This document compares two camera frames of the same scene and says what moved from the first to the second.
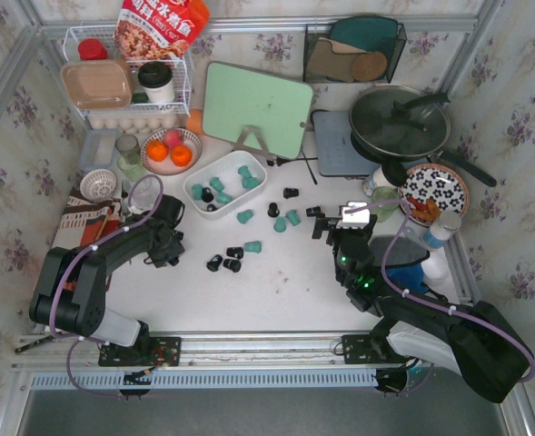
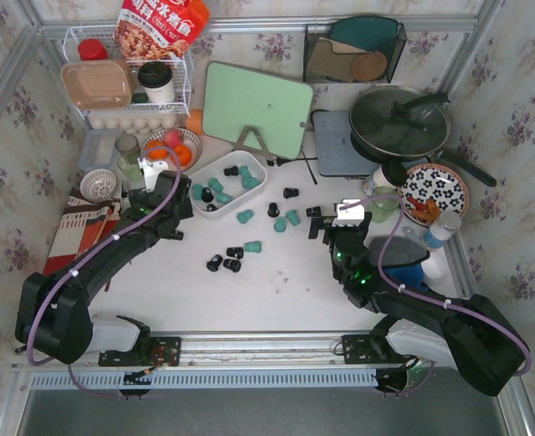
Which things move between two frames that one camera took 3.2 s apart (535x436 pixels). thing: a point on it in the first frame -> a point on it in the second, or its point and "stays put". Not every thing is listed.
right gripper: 329,222 stays put
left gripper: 166,248 -> 137,196
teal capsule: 216,183 stays put
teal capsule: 244,172 stays put
